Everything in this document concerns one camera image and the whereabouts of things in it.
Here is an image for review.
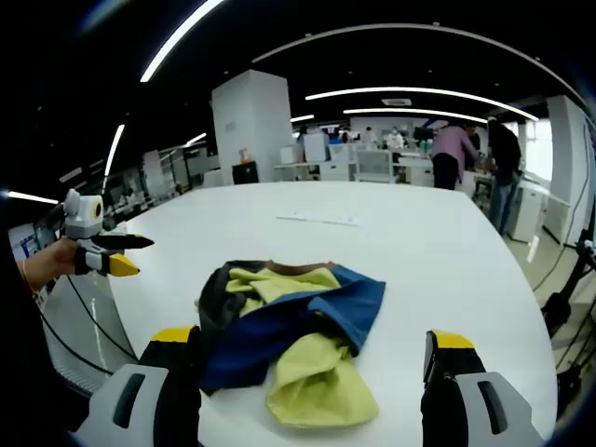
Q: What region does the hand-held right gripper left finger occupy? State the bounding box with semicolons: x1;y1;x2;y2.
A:
69;325;202;447

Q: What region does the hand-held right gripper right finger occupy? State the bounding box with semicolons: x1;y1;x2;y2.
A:
421;329;546;447

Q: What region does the yellow blue grey garment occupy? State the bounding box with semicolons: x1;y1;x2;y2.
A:
194;259;386;429

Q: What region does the white template sheet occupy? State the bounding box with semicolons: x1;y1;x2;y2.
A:
274;211;362;228

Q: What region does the person's left hand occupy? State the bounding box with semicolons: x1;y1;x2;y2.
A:
20;237;80;292

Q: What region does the black stand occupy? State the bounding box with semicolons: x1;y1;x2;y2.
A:
539;239;596;341

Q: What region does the white square pillar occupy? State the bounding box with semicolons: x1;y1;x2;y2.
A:
211;69;293;186

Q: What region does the white low cabinet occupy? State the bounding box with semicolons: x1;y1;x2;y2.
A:
509;183;544;243

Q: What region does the long ceiling light strip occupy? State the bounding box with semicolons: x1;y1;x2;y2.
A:
305;86;541;122
139;0;225;84

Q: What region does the black cable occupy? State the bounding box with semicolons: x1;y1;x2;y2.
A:
36;274;141;376

